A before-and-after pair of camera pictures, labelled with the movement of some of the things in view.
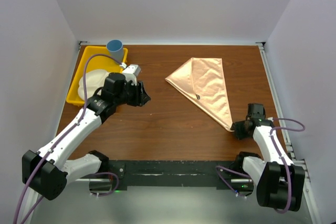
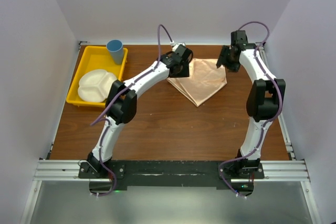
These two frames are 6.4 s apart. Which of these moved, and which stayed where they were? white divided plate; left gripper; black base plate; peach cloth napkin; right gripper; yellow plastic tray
Moved: peach cloth napkin; left gripper; right gripper
Stayed: black base plate; yellow plastic tray; white divided plate
